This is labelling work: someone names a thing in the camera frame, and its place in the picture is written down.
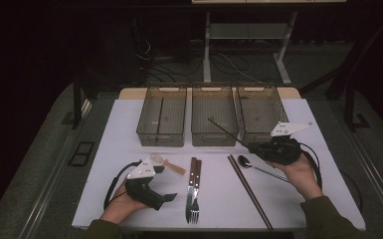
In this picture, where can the grey metal desk frame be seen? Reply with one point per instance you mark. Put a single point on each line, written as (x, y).
(207, 49)

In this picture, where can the black floor socket frame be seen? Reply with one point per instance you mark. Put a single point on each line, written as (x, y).
(79, 154)

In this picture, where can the white table mat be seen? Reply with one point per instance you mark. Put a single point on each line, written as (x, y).
(219, 186)

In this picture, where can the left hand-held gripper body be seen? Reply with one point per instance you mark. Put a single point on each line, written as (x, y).
(142, 192)

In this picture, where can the brown chopstick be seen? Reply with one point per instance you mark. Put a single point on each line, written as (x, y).
(251, 192)

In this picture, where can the transparent brown plastic bin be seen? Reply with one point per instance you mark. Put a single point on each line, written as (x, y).
(172, 116)
(214, 109)
(262, 113)

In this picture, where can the black metal stand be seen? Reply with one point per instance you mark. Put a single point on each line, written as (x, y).
(349, 109)
(77, 106)

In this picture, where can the person's left hand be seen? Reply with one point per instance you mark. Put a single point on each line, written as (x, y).
(122, 207)

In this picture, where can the person's right hand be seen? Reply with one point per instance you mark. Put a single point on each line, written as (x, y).
(295, 176)

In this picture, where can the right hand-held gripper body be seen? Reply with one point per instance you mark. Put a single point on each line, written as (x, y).
(280, 151)

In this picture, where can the black chopstick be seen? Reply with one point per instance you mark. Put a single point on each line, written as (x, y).
(227, 131)
(159, 116)

